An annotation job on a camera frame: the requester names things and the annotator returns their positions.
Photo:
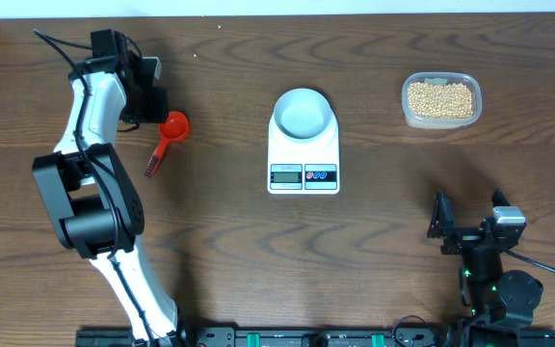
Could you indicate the grey round bowl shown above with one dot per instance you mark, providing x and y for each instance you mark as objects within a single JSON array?
[{"x": 302, "y": 114}]

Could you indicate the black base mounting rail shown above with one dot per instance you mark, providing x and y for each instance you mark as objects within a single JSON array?
[{"x": 229, "y": 337}]

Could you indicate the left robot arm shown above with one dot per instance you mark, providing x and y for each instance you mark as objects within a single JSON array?
[{"x": 90, "y": 199}]

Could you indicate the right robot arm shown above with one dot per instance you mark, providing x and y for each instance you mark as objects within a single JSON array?
[{"x": 502, "y": 302}]

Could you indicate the red plastic measuring scoop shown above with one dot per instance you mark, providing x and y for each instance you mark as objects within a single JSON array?
[{"x": 174, "y": 130}]

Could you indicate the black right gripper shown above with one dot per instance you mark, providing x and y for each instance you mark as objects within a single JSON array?
[{"x": 442, "y": 226}]

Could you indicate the clear plastic container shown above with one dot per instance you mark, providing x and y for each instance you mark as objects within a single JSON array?
[{"x": 442, "y": 78}]

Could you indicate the white digital kitchen scale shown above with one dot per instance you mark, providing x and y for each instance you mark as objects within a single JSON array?
[{"x": 303, "y": 167}]

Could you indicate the soybeans pile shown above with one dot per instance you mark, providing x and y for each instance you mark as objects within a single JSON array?
[{"x": 452, "y": 101}]

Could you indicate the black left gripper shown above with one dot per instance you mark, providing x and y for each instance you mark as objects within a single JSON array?
[{"x": 160, "y": 111}]

